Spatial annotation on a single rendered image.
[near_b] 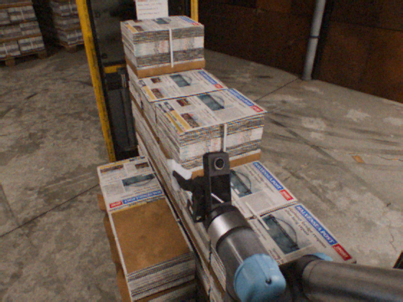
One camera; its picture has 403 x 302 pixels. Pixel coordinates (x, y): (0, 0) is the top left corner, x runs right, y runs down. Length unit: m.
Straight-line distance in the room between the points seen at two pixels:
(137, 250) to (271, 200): 0.58
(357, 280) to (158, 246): 0.98
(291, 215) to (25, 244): 1.78
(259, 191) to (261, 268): 0.78
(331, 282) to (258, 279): 0.11
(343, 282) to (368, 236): 1.93
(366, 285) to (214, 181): 0.28
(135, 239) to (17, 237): 1.25
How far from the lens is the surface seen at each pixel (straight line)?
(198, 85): 1.53
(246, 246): 0.52
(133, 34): 1.61
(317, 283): 0.57
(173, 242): 1.37
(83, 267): 2.15
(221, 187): 0.58
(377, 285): 0.47
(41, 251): 2.34
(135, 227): 1.45
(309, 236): 1.14
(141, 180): 1.69
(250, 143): 1.34
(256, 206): 1.20
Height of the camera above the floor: 1.65
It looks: 34 degrees down
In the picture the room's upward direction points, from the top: straight up
